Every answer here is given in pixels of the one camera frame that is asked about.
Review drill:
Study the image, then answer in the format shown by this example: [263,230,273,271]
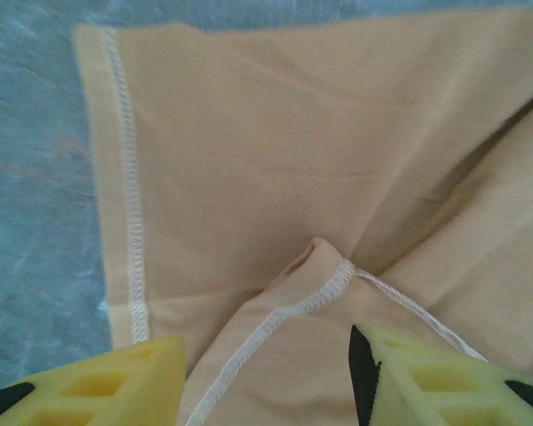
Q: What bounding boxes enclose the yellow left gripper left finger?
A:
[0,335,187,426]

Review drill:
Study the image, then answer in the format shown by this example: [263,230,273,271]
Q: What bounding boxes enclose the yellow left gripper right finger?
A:
[349,323,533,426]

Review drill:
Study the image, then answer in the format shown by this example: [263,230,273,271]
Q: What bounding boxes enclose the orange-tan t-shirt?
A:
[73,6,533,426]

